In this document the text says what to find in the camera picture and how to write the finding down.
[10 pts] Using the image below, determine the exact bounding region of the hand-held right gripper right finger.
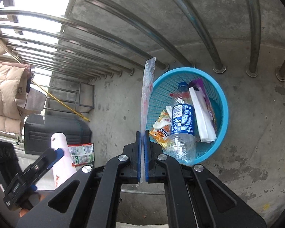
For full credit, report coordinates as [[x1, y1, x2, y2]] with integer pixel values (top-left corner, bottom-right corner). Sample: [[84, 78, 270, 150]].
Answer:
[[144, 129, 268, 228]]

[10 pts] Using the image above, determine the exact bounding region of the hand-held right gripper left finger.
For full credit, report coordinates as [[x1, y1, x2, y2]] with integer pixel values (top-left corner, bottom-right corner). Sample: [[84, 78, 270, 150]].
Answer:
[[16, 131, 142, 228]]

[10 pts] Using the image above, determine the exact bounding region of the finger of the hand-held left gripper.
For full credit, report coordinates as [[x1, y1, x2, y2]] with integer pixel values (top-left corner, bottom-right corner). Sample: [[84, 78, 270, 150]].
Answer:
[[19, 148, 64, 192]]

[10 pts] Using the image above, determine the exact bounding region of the yellow snack packet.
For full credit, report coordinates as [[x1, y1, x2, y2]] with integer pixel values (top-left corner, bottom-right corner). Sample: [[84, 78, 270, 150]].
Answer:
[[149, 109, 173, 148]]

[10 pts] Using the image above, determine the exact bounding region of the clear plastic bottle blue cap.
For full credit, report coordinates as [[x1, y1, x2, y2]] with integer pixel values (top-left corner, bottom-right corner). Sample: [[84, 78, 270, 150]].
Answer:
[[165, 82, 197, 164]]

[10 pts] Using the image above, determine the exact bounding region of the clear wrapper red grid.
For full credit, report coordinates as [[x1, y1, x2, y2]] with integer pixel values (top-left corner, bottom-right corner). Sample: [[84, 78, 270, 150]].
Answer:
[[136, 57, 156, 187]]

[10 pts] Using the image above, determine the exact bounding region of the red and white paper bag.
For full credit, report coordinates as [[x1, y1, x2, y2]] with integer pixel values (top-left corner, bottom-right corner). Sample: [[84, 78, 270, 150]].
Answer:
[[189, 87, 217, 143]]

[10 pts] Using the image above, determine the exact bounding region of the blue plastic basket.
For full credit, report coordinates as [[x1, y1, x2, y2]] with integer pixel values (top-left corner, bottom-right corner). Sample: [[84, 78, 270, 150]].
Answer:
[[145, 67, 229, 166]]

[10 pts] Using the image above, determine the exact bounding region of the purple snack packet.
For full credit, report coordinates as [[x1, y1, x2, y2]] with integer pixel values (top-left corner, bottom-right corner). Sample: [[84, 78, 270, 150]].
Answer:
[[189, 78, 215, 129]]

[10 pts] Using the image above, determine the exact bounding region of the person's left hand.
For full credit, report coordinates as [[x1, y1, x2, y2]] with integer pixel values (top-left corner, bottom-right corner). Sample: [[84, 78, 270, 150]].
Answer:
[[19, 193, 43, 218]]

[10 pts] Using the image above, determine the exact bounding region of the green and white bag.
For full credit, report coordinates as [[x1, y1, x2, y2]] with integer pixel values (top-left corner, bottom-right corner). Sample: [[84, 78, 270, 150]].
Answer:
[[68, 143, 95, 167]]

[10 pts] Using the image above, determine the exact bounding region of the yellow broom stick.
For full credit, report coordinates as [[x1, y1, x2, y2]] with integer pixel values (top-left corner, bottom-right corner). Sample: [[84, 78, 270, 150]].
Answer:
[[31, 79, 91, 122]]

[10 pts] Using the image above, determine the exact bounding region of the grey checked cloth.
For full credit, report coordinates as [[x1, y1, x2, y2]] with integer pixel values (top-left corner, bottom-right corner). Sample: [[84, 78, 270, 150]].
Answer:
[[15, 87, 47, 114]]

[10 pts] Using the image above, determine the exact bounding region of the beige down jacket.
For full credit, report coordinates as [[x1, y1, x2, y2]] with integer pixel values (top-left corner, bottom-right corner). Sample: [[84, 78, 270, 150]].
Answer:
[[0, 44, 32, 137]]

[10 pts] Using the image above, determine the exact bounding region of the metal railing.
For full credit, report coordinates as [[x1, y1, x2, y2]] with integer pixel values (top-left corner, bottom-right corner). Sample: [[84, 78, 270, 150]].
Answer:
[[0, 0, 285, 81]]

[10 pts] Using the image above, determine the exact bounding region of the metal frame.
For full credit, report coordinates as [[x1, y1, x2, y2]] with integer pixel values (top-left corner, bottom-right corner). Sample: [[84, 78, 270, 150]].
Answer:
[[45, 81, 95, 114]]

